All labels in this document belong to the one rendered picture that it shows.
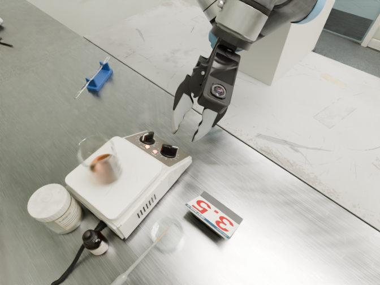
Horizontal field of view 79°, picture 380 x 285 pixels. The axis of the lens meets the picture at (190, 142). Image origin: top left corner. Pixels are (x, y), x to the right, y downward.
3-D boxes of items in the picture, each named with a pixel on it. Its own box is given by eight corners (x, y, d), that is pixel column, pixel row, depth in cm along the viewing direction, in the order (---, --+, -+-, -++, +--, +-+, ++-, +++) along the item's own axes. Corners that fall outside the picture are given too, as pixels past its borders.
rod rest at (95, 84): (103, 69, 72) (99, 59, 69) (113, 71, 71) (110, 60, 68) (86, 90, 65) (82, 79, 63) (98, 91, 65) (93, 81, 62)
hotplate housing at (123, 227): (148, 137, 55) (142, 112, 49) (193, 164, 50) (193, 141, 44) (68, 210, 44) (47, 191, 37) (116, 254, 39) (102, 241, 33)
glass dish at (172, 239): (165, 215, 43) (164, 210, 41) (189, 232, 41) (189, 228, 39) (146, 240, 40) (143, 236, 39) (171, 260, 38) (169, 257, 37)
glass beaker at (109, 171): (102, 158, 41) (86, 127, 35) (130, 165, 40) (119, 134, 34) (84, 188, 37) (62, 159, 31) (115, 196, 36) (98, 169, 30)
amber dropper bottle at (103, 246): (93, 237, 41) (78, 224, 35) (110, 236, 41) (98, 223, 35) (90, 256, 39) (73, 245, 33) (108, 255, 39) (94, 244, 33)
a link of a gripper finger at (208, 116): (206, 134, 52) (219, 96, 48) (205, 148, 47) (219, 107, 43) (193, 130, 52) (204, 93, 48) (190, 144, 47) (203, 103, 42)
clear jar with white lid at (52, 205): (43, 230, 41) (17, 213, 35) (63, 199, 45) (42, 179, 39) (73, 238, 40) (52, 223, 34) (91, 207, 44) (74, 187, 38)
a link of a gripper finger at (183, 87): (188, 115, 46) (213, 80, 42) (186, 119, 44) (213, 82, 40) (167, 103, 45) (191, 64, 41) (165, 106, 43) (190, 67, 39)
